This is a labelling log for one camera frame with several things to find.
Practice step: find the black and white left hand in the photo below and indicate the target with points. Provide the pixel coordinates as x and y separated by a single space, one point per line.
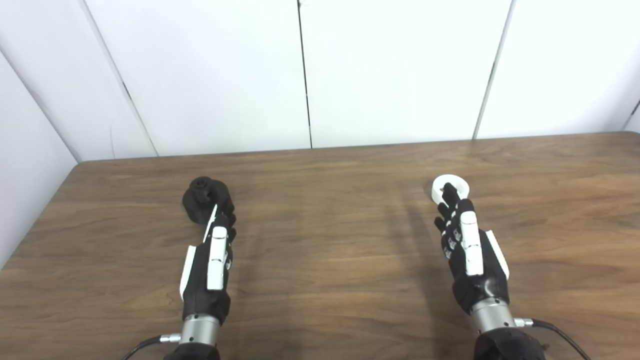
200 280

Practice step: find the black and white right hand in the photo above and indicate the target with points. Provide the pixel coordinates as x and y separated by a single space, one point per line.
482 285

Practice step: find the round black gear part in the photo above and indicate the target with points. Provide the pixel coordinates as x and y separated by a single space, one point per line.
197 200

